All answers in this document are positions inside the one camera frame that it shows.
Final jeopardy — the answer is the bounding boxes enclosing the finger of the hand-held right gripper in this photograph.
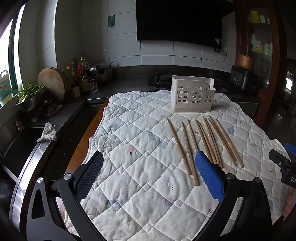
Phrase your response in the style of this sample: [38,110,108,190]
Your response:
[269,149,291,168]
[284,142,296,156]

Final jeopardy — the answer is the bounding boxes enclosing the pink rag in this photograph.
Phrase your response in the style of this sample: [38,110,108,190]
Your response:
[44,102,63,116]

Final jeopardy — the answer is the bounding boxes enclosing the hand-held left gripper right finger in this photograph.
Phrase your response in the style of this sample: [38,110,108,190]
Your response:
[195,151,273,241]

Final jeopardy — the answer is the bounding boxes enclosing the round wooden cutting board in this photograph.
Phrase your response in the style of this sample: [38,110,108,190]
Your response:
[37,67,67,103]

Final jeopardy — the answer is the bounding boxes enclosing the black range hood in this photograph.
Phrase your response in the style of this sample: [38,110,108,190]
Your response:
[136,0,235,48]

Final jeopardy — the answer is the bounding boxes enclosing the grey dish cloth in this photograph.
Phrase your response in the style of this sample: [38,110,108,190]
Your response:
[37,122,57,143]

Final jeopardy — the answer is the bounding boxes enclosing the white plastic utensil holder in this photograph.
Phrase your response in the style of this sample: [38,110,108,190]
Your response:
[170,75,216,113]

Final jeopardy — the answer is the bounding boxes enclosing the group of wooden chopsticks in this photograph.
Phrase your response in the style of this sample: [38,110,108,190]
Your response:
[166,115,245,186]

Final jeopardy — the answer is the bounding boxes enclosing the black rice cooker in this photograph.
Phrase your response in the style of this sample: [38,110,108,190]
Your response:
[231,65,259,94]

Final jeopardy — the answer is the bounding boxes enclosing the wooden table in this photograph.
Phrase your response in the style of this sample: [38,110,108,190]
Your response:
[68,98,110,176]

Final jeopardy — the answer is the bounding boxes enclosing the steel bowl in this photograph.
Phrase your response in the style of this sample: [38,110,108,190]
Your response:
[16,89,48,122]

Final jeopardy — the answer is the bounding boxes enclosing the green leafy vegetables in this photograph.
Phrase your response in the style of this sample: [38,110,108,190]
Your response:
[17,83,47,102]

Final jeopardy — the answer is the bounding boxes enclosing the white detergent bottle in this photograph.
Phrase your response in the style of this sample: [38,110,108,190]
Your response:
[0,70,13,106]

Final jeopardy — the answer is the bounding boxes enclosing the steel sink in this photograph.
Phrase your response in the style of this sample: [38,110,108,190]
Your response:
[0,125,50,183]

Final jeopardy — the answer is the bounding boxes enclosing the black gas stove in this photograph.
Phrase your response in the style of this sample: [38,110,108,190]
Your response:
[148,73,234,93]

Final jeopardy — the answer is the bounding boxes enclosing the green window frame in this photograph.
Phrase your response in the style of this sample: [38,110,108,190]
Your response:
[8,2,26,91]

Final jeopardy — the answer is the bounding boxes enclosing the white quilted mat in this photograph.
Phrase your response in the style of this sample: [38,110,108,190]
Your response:
[63,89,294,241]

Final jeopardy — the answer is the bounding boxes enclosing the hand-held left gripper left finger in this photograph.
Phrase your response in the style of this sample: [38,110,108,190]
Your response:
[26,151,104,241]

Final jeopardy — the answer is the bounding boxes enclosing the steel pressure cooker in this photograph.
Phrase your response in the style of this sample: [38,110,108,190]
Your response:
[91,61,114,84]

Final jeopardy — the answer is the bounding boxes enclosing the copper inner pot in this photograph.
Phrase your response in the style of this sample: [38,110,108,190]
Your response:
[235,53,257,71]

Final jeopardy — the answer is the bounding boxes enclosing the wooden glass door cabinet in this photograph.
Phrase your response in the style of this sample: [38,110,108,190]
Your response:
[236,0,287,130]

